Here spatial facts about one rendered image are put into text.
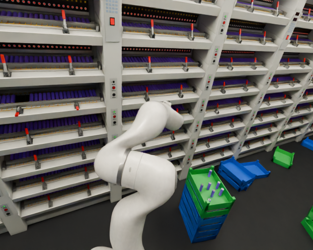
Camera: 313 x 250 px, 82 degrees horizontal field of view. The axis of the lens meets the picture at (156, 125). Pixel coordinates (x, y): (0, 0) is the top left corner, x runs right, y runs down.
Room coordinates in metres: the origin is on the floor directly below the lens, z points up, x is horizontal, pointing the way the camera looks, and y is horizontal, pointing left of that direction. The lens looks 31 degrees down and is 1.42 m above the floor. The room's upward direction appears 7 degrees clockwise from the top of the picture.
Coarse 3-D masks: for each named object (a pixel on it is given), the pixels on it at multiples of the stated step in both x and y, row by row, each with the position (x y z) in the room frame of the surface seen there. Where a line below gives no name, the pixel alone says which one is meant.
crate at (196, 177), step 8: (208, 168) 1.04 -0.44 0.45; (192, 176) 0.98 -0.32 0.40; (200, 176) 0.99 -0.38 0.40; (216, 176) 0.97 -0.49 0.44; (192, 184) 0.90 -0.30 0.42; (200, 184) 0.92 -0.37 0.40; (216, 184) 0.93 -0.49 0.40; (200, 192) 0.84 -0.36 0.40; (208, 192) 0.85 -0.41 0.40; (216, 192) 0.86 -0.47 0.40; (224, 192) 0.85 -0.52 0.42; (200, 200) 0.77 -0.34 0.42; (208, 200) 0.72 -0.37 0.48; (216, 200) 0.79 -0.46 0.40; (224, 200) 0.80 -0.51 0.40; (232, 200) 0.76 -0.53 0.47; (208, 208) 0.71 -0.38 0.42; (216, 208) 0.73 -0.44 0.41
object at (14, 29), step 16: (0, 0) 0.92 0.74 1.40; (16, 0) 0.94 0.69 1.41; (32, 0) 0.97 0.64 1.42; (48, 0) 1.00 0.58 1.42; (64, 0) 1.03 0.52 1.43; (80, 0) 1.07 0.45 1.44; (0, 16) 0.83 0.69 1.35; (16, 16) 0.89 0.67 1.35; (32, 16) 0.92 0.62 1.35; (48, 16) 0.98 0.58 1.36; (64, 16) 0.91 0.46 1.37; (80, 16) 1.06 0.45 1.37; (96, 16) 1.06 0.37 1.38; (0, 32) 0.77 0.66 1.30; (16, 32) 0.79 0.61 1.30; (32, 32) 0.82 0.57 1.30; (48, 32) 0.86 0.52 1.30; (64, 32) 0.88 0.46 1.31; (80, 32) 0.94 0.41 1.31; (96, 32) 0.98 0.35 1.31
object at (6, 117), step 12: (60, 84) 1.00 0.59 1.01; (72, 84) 1.03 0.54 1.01; (84, 84) 1.07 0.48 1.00; (36, 108) 0.82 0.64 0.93; (48, 108) 0.84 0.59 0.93; (60, 108) 0.86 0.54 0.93; (72, 108) 0.88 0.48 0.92; (84, 108) 0.90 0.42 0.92; (96, 108) 0.93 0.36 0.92; (0, 120) 0.72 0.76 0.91; (12, 120) 0.74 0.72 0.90; (24, 120) 0.76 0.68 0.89; (36, 120) 0.79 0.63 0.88
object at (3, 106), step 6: (24, 102) 0.82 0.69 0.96; (30, 102) 0.83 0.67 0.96; (36, 102) 0.84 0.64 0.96; (42, 102) 0.85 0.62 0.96; (48, 102) 0.86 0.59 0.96; (54, 102) 0.87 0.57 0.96; (60, 102) 0.88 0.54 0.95; (66, 102) 0.90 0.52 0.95; (72, 102) 0.91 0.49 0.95; (96, 102) 0.96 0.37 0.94; (0, 108) 0.76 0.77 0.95; (6, 108) 0.77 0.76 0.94; (30, 108) 0.80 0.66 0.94
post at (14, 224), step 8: (0, 184) 0.66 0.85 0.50; (8, 184) 0.71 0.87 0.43; (8, 192) 0.67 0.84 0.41; (0, 200) 0.64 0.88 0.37; (8, 200) 0.66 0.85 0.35; (0, 208) 0.63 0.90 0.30; (16, 208) 0.67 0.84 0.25; (0, 216) 0.62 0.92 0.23; (8, 216) 0.64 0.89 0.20; (16, 216) 0.66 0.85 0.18; (8, 224) 0.63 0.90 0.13; (16, 224) 0.65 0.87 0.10; (24, 224) 0.67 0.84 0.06; (16, 232) 0.64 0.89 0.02
